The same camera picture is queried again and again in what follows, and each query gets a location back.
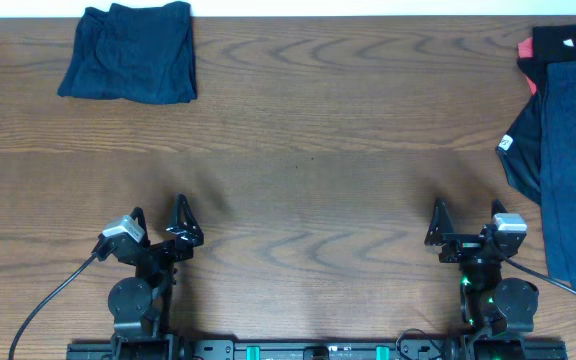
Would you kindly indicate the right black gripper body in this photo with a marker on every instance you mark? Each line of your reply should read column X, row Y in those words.
column 462, row 247

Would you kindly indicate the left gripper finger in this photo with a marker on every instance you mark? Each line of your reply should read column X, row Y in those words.
column 183, row 224
column 138, row 216

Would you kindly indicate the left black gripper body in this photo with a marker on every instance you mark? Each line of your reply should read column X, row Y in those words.
column 167, row 259

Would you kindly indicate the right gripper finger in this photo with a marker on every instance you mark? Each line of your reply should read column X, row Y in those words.
column 440, row 225
column 497, row 208

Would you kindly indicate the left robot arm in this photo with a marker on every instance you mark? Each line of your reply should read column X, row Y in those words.
column 141, row 304

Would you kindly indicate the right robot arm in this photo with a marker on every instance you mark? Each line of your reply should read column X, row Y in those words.
column 498, row 310

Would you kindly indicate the black shirt with red trim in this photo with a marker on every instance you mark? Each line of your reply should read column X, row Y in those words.
column 519, row 150

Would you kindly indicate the folded dark navy garment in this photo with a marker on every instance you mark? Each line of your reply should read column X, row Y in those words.
column 145, row 55

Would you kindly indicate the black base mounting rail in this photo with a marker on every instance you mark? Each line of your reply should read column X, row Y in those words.
column 409, row 349

